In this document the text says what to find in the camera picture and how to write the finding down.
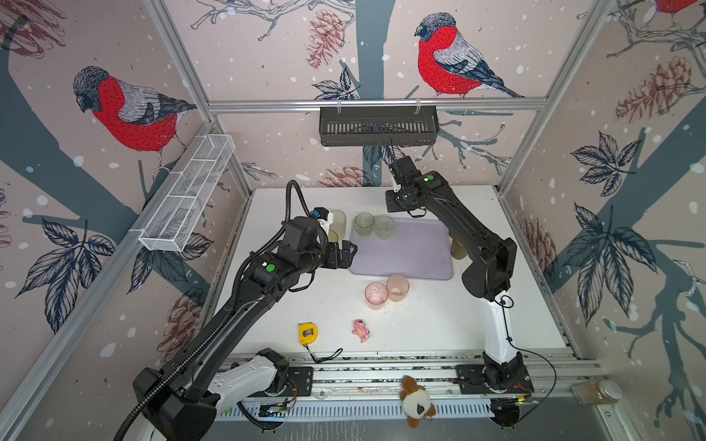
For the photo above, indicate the clear pale plastic cup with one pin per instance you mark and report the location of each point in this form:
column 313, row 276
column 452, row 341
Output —
column 339, row 224

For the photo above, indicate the small pink toy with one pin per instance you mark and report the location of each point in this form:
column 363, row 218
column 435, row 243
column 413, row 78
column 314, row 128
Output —
column 361, row 330

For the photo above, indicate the clear plastic jar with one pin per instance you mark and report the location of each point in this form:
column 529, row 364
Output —
column 597, row 392

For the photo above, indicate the pale green plastic cup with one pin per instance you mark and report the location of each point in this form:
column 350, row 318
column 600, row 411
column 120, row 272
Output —
column 383, row 227

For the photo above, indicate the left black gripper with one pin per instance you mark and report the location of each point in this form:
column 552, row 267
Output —
column 334, row 260

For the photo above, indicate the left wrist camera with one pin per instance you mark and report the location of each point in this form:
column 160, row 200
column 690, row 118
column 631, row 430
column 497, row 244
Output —
column 324, row 217

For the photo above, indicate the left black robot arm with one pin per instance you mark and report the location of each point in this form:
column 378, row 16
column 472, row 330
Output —
column 177, row 399

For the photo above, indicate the black hanging wall basket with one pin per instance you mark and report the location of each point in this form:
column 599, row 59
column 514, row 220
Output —
column 402, row 126

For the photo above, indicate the lavender plastic tray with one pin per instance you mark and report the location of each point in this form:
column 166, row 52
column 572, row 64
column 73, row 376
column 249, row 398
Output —
column 417, row 249

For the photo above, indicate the left pink plastic cup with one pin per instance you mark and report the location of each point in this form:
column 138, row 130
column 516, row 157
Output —
column 376, row 295

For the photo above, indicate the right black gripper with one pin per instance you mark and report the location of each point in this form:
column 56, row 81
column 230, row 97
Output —
column 391, row 201

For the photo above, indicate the near brown textured cup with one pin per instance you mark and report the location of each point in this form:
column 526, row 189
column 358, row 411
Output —
column 457, row 249

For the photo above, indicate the white wire mesh basket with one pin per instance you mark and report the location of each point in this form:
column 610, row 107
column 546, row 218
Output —
column 179, row 212

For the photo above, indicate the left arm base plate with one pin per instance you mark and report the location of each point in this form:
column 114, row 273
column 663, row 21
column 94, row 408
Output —
column 297, row 383

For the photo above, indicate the brown white plush toy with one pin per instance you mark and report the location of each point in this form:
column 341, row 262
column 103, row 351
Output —
column 416, row 402

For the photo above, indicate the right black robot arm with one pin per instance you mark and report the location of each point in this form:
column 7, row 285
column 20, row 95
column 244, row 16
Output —
column 488, row 276

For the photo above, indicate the pink plastic cup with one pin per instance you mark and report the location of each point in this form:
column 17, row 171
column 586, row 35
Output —
column 397, row 287
column 376, row 295

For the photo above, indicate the yellow tape measure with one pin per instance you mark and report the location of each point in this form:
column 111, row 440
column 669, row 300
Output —
column 308, row 334

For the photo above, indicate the bright green plastic cup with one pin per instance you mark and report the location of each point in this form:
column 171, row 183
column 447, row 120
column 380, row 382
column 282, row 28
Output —
column 364, row 223

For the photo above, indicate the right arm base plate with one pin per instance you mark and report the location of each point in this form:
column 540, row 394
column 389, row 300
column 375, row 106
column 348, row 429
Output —
column 474, row 379

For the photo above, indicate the right pink plastic cup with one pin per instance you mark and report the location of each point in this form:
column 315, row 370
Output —
column 397, row 287

